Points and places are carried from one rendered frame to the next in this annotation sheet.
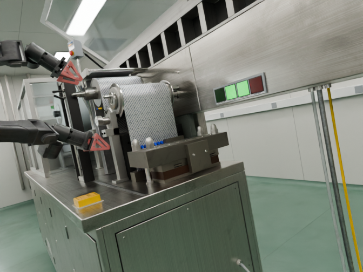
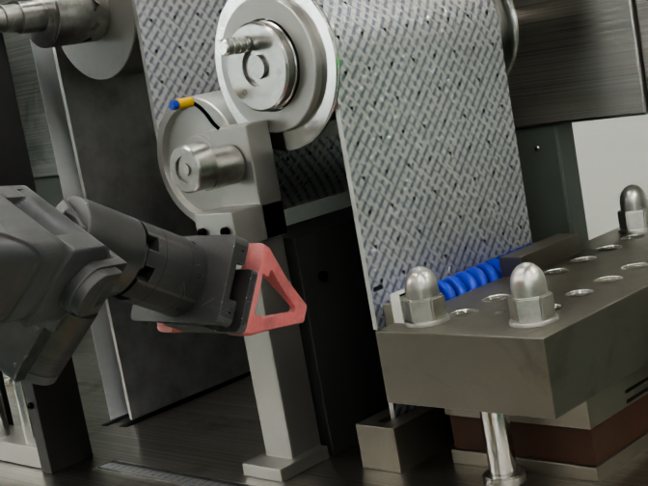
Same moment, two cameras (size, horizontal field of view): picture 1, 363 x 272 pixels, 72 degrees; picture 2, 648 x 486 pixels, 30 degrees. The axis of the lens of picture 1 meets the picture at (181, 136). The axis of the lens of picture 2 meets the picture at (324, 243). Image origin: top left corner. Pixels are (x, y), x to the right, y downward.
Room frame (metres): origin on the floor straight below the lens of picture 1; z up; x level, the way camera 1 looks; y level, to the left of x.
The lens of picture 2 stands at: (0.07, 0.40, 1.25)
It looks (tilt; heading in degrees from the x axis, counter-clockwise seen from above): 9 degrees down; 351
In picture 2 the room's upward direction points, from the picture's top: 10 degrees counter-clockwise
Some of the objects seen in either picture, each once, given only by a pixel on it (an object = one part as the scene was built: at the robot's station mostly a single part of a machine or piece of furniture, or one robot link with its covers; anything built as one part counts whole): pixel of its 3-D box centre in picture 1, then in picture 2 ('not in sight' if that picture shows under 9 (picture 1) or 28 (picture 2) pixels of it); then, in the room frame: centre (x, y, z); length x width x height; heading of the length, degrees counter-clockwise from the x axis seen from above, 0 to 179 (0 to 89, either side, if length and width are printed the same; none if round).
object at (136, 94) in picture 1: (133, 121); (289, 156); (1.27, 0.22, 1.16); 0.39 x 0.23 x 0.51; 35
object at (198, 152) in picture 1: (199, 156); not in sight; (0.97, -0.05, 0.97); 0.10 x 0.03 x 0.11; 125
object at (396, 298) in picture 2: not in sight; (406, 305); (1.00, 0.19, 1.04); 0.02 x 0.01 x 0.02; 125
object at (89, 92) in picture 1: (90, 93); (65, 12); (1.28, 0.41, 1.34); 0.06 x 0.06 x 0.06; 35
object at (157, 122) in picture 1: (153, 126); (444, 194); (1.11, 0.11, 1.11); 0.23 x 0.01 x 0.18; 125
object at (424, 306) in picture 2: (135, 144); (422, 294); (0.98, 0.18, 1.05); 0.04 x 0.04 x 0.04
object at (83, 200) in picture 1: (87, 199); not in sight; (0.83, 0.35, 0.91); 0.07 x 0.07 x 0.02; 35
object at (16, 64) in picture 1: (24, 58); not in sight; (0.96, 0.52, 1.45); 0.12 x 0.11 x 0.09; 127
